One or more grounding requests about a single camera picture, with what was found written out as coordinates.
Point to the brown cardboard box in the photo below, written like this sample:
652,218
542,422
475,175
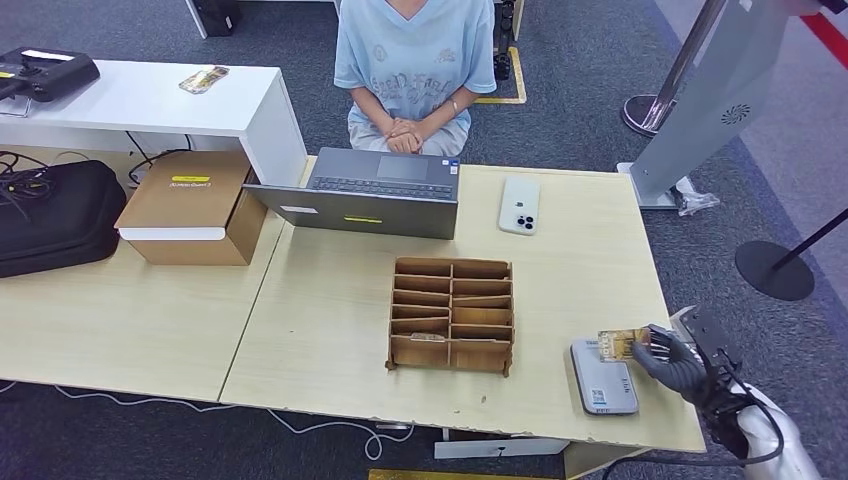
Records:
187,199

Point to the person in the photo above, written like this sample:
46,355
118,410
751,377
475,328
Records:
414,53

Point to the grey kiosk panel stand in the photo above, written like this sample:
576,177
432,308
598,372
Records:
729,79

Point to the white table bracket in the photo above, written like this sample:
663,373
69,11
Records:
490,448

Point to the black wheeled stand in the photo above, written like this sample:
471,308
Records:
503,63

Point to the black cabinet white frame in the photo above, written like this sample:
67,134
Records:
215,13

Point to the clear plastic wrap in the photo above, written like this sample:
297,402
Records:
696,199

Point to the black stanchion post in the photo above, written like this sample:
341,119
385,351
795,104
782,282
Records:
774,272

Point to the black soft carry bag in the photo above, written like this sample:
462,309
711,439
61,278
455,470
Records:
60,218

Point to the pale grey card reader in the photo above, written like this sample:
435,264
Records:
606,391

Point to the brown cardboard card organizer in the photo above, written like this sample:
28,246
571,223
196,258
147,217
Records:
449,316

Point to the person's right hand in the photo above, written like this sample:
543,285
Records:
394,140

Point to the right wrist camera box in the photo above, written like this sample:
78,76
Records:
712,338

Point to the room key card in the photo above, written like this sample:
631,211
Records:
427,337

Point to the yellow floor tape strip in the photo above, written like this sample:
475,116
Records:
430,475

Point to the person's right forearm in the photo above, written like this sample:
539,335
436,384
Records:
370,109

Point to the white smartphone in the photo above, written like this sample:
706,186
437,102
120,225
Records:
519,202

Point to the printed card stack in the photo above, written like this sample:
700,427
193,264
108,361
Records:
204,79

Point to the yellow printed ID card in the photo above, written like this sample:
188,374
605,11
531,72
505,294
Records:
616,344

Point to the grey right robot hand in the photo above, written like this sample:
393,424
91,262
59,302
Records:
672,368

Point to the black desktop device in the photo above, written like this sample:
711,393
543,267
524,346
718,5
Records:
48,73

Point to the chrome stanchion post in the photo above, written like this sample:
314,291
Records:
646,114

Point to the grey open laptop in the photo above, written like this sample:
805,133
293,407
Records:
351,212

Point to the white side shelf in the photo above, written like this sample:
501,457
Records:
132,99

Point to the person's left forearm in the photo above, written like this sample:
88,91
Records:
445,109

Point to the person's left hand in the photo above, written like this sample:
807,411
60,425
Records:
415,136

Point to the yellow floor tape outline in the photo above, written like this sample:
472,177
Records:
519,73

